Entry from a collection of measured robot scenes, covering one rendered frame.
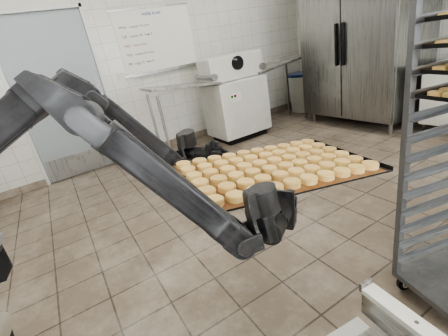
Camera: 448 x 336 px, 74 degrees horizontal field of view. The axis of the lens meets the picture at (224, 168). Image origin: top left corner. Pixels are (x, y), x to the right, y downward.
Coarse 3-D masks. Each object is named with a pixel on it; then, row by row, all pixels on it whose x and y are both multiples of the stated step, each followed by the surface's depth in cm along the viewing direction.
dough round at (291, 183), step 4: (284, 180) 83; (288, 180) 83; (292, 180) 82; (296, 180) 82; (300, 180) 82; (284, 184) 82; (288, 184) 81; (292, 184) 80; (296, 184) 81; (300, 184) 81; (288, 188) 81; (292, 188) 81; (296, 188) 81
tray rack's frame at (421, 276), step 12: (444, 252) 160; (408, 264) 156; (420, 264) 155; (432, 264) 154; (444, 264) 153; (408, 276) 149; (420, 276) 148; (432, 276) 147; (444, 276) 146; (420, 288) 142; (432, 288) 141; (444, 288) 140; (432, 300) 135; (444, 300) 134; (444, 312) 130
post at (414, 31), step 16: (416, 0) 105; (416, 32) 109; (416, 64) 114; (416, 80) 116; (400, 160) 131; (400, 176) 133; (400, 192) 136; (400, 208) 138; (400, 224) 141; (400, 240) 145
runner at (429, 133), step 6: (438, 126) 128; (444, 126) 128; (420, 132) 126; (426, 132) 127; (432, 132) 128; (438, 132) 129; (444, 132) 128; (408, 138) 125; (414, 138) 126; (420, 138) 126; (426, 138) 125
